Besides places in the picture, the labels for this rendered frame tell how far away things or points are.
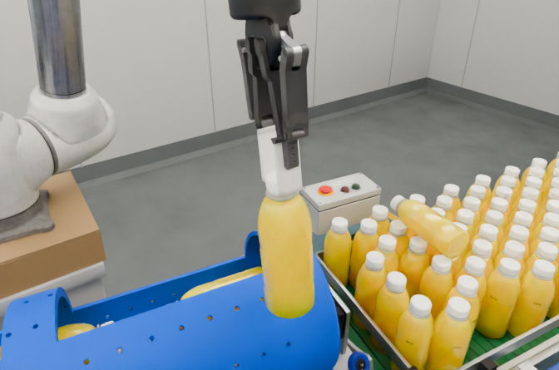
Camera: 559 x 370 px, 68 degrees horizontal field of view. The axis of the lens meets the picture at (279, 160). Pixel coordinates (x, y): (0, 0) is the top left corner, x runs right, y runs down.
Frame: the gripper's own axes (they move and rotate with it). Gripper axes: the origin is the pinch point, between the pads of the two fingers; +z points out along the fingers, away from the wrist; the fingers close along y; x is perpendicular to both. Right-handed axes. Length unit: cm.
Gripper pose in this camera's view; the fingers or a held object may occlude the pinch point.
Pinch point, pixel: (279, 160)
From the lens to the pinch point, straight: 50.2
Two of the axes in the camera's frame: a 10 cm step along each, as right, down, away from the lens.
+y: 4.4, 3.1, -8.4
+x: 8.9, -2.4, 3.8
